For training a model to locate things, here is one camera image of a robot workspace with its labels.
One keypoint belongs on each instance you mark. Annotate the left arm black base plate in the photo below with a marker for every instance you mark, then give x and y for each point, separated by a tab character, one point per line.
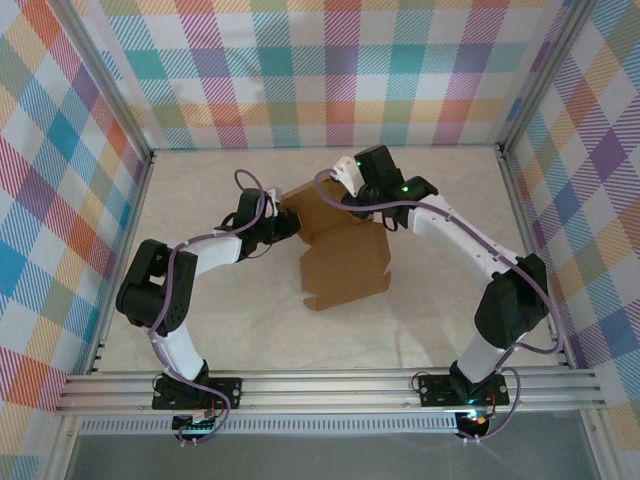
227	387

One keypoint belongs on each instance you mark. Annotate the aluminium mounting rail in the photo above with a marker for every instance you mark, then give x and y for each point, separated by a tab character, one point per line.
325	390

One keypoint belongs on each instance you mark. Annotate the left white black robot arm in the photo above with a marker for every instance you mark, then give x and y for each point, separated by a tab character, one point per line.
185	350

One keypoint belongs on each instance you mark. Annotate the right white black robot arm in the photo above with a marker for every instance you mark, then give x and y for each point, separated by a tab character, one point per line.
450	226

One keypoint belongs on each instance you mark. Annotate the aluminium frame post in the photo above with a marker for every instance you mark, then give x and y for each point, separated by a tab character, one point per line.
107	85
542	80

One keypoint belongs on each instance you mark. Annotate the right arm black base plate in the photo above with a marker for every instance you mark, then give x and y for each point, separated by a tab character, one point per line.
432	387

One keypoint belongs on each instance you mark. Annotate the aluminium side rail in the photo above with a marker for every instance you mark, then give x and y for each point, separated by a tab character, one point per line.
532	240
122	250

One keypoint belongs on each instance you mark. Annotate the brown cardboard box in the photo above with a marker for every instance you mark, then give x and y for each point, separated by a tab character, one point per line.
345	270

